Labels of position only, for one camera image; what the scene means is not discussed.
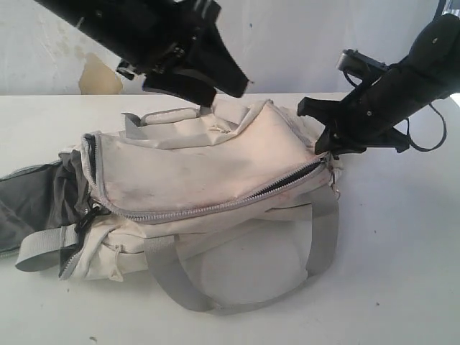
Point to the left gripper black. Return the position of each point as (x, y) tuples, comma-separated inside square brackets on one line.
[(158, 34)]

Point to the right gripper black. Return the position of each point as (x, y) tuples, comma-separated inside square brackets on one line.
[(353, 125)]

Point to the white canvas backpack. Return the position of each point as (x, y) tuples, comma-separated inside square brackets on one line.
[(227, 208)]

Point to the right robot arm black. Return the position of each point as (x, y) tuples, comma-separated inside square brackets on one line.
[(388, 94)]

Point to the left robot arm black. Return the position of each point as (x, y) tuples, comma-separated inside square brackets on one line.
[(97, 20)]

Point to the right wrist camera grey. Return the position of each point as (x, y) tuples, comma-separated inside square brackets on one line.
[(353, 63)]

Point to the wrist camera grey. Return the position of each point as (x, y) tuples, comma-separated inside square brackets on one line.
[(125, 69), (353, 63)]

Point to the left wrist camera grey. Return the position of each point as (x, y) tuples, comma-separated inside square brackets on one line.
[(125, 69)]

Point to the black window frame post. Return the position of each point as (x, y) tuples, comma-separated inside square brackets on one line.
[(440, 9)]

